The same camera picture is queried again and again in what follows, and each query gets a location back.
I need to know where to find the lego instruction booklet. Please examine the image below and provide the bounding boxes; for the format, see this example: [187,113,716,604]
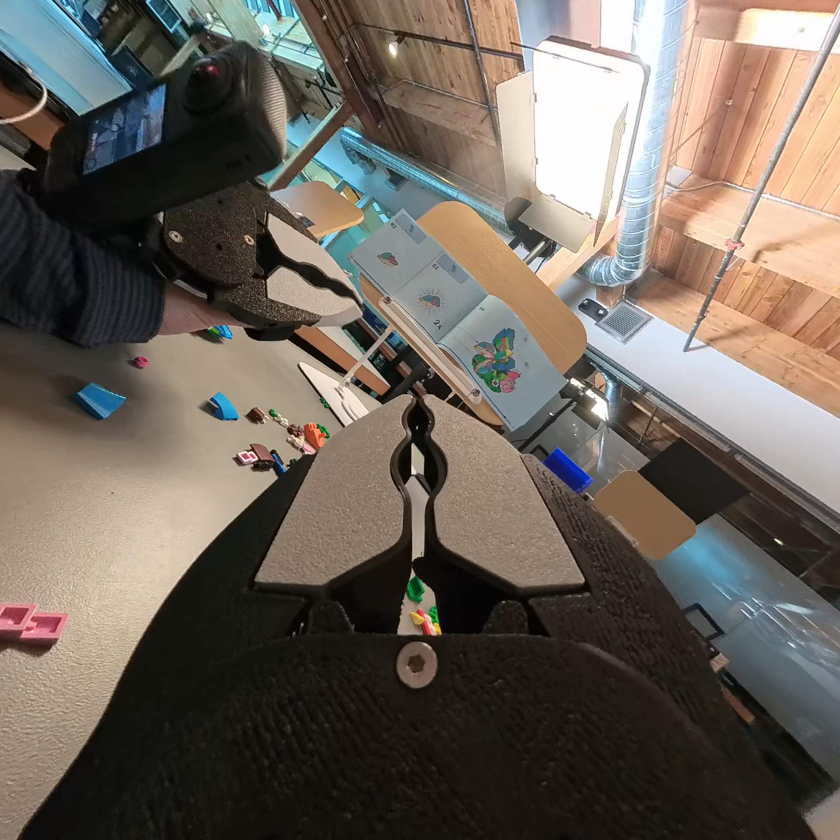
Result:
[346,209,570,432]

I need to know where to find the grey metal pole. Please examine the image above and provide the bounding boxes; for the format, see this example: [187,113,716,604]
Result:
[681,5,840,353]

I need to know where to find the tan plywood chair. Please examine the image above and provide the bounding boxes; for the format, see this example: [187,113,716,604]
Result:
[415,199,589,429]
[271,180,366,242]
[592,469,698,561]

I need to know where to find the cluster of small lego pieces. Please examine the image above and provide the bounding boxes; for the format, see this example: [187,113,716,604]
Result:
[235,406,330,475]

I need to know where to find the black flat panel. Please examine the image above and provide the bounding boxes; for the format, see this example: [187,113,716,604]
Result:
[638,437,750,527]

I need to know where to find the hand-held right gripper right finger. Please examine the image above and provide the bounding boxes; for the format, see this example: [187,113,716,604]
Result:
[420,394,588,596]

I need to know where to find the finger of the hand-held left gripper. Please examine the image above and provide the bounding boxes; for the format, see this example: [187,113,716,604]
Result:
[264,212,357,291]
[266,266,366,329]

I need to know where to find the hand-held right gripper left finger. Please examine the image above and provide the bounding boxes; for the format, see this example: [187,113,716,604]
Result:
[253,394,422,596]

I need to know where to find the blue plastic bin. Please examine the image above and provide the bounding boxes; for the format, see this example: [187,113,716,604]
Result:
[542,446,596,494]

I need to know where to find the studio light panel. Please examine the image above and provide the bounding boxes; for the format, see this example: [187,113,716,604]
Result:
[494,35,652,255]

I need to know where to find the large blue curved lego brick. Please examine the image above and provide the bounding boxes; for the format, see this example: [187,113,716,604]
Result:
[72,381,128,422]

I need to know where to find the metal floor vent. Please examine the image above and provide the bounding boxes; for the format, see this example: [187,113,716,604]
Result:
[596,301,655,347]

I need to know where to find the person's left forearm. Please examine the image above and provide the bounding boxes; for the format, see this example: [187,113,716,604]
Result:
[0,172,166,350]

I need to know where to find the silver spiral air duct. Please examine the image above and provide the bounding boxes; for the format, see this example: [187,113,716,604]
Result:
[339,0,698,291]

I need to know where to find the white cable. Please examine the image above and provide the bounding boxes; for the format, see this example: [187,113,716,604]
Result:
[0,77,51,127]

